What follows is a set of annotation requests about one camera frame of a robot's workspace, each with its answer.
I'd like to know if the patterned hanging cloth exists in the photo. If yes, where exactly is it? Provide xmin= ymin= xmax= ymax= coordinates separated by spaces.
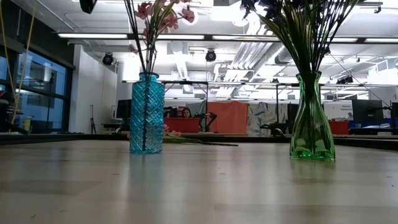
xmin=247 ymin=101 xmax=289 ymax=137

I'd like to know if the black background workbench frame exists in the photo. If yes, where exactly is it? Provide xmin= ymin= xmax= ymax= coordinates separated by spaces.
xmin=121 ymin=79 xmax=398 ymax=124

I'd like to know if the yellow cable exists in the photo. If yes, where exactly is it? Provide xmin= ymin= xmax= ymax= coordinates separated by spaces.
xmin=0 ymin=0 xmax=37 ymax=125

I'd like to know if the red partition panel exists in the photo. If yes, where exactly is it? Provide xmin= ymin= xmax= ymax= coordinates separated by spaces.
xmin=164 ymin=117 xmax=201 ymax=133

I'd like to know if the glass window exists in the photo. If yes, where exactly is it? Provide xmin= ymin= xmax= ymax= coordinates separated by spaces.
xmin=0 ymin=49 xmax=68 ymax=133

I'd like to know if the green ribbed glass vase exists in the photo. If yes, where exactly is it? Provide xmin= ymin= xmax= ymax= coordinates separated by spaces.
xmin=289 ymin=70 xmax=336 ymax=161

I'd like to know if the black tripod stand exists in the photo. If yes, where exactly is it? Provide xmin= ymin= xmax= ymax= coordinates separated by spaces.
xmin=89 ymin=104 xmax=98 ymax=135

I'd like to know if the small black computer monitor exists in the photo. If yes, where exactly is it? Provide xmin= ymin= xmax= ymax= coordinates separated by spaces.
xmin=116 ymin=99 xmax=132 ymax=119

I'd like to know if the orange hanging cloth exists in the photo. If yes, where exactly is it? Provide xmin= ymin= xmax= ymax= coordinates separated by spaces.
xmin=206 ymin=100 xmax=249 ymax=134

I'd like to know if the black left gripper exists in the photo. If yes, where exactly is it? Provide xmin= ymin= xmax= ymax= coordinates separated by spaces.
xmin=78 ymin=0 xmax=98 ymax=15

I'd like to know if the white hanging ring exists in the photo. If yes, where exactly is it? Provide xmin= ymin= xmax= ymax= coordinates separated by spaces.
xmin=181 ymin=7 xmax=200 ymax=27

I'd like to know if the white sign board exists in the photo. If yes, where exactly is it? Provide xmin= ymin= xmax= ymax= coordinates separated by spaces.
xmin=323 ymin=100 xmax=354 ymax=121

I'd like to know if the black overhead light bar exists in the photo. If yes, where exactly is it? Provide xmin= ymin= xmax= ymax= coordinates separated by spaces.
xmin=57 ymin=32 xmax=398 ymax=44

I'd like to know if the large black computer monitor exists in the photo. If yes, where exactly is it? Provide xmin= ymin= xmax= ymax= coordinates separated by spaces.
xmin=351 ymin=99 xmax=384 ymax=123

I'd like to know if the red storage box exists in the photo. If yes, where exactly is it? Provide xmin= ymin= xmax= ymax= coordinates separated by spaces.
xmin=328 ymin=120 xmax=349 ymax=136

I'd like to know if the blue textured glass vase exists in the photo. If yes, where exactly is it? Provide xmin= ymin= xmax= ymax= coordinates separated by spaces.
xmin=129 ymin=72 xmax=165 ymax=154

